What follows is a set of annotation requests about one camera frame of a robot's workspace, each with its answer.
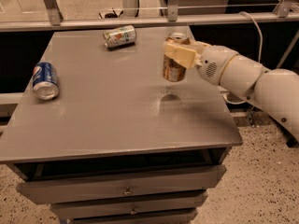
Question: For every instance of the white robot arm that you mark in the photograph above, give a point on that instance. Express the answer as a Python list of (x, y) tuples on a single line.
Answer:
[(275, 92)]

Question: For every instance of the white green soda can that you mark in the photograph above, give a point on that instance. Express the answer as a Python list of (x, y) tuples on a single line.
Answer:
[(121, 36)]

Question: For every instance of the grey drawer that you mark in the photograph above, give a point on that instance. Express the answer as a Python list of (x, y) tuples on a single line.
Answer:
[(159, 217), (122, 185), (130, 205)]

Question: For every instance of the orange soda can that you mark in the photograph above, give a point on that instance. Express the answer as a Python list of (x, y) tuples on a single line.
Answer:
[(172, 71)]

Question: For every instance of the blue Pepsi can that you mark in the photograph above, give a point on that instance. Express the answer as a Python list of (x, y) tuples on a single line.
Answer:
[(45, 81)]

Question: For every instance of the grey drawer cabinet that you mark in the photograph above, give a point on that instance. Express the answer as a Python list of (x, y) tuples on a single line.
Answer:
[(116, 114)]

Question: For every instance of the grey metal railing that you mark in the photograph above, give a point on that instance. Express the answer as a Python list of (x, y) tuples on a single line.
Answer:
[(43, 15)]

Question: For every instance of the bottom grey drawer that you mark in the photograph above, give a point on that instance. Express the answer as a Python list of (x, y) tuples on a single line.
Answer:
[(159, 217)]

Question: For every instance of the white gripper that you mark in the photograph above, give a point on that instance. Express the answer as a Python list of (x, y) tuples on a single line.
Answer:
[(212, 64)]

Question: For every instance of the middle grey drawer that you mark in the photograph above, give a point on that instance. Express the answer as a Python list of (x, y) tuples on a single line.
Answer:
[(130, 205)]

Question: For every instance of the top grey drawer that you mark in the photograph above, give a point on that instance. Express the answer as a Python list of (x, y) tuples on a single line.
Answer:
[(122, 185)]

